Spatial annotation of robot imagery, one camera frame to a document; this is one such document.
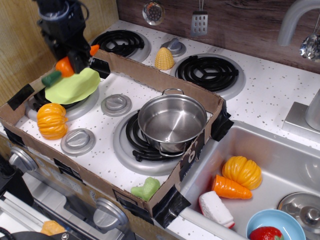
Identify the silver stove knob front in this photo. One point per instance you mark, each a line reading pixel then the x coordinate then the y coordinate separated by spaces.
pixel 78 142

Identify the hanging metal spatula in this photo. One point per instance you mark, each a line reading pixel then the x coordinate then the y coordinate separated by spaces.
pixel 199 21

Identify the front left black burner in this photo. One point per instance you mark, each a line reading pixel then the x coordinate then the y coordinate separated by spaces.
pixel 40 100

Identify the silver stove knob back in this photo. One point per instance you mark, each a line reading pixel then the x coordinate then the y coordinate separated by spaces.
pixel 176 47

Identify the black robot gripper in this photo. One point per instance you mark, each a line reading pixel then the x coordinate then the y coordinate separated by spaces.
pixel 62 24

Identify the yellow toy corn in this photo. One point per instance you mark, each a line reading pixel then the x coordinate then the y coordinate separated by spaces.
pixel 164 59

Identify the hanging metal strainer spoon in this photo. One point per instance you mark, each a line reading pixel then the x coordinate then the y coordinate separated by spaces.
pixel 153 12

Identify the silver faucet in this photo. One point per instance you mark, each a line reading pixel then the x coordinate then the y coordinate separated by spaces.
pixel 286 32

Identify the orange object bottom left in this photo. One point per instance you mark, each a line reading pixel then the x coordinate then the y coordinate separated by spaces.
pixel 51 228

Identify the back right black burner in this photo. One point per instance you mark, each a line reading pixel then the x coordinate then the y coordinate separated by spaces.
pixel 212 73

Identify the yellow toy pumpkin in sink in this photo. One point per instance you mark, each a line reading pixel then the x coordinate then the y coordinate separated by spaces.
pixel 243 171

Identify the silver sink basin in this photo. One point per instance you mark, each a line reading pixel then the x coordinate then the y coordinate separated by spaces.
pixel 287 167

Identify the white toy cheese wedge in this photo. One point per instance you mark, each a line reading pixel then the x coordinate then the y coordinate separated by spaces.
pixel 213 208

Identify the front right black burner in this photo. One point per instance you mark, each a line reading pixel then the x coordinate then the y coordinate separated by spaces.
pixel 142 150

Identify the orange toy carrot in sink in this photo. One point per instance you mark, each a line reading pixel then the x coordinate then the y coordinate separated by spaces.
pixel 230 189

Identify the silver stove knob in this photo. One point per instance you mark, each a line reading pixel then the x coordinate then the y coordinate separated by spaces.
pixel 78 142
pixel 176 47
pixel 116 105

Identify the silver oven knob right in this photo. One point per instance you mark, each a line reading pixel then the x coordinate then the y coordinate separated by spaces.
pixel 107 216

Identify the hanging shiny ladle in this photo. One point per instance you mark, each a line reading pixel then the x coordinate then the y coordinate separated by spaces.
pixel 310 47

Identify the silver pot lid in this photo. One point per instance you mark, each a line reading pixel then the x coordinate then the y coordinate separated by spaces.
pixel 305 208

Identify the light blue bowl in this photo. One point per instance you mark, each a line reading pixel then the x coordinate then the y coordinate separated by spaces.
pixel 284 222

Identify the orange toy pumpkin on stove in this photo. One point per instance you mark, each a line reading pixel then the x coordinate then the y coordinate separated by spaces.
pixel 52 121

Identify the silver oven knob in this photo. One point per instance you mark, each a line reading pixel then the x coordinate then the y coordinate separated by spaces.
pixel 22 160
pixel 107 216

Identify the cardboard fence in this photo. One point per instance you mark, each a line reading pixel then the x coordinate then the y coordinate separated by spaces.
pixel 101 168

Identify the black burner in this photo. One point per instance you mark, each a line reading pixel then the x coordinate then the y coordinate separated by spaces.
pixel 142 150
pixel 120 42
pixel 40 100
pixel 212 73

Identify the silver stove knob centre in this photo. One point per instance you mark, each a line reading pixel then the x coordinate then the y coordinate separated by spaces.
pixel 116 105

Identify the light green plastic plate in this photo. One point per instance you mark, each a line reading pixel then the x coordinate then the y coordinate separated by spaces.
pixel 69 90

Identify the back left black burner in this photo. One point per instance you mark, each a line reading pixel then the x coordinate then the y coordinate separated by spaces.
pixel 120 42

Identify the red toy strawberry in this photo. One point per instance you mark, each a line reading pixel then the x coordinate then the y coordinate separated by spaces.
pixel 266 233

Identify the silver oven knob left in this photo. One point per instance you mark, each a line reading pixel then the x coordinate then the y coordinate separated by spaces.
pixel 22 160

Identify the orange toy carrot green stem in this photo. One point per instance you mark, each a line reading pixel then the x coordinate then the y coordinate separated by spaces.
pixel 63 68

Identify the stainless steel pot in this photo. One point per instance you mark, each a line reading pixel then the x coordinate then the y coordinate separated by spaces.
pixel 171 121

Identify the green toy vegetable piece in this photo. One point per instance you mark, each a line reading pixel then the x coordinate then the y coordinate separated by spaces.
pixel 149 188

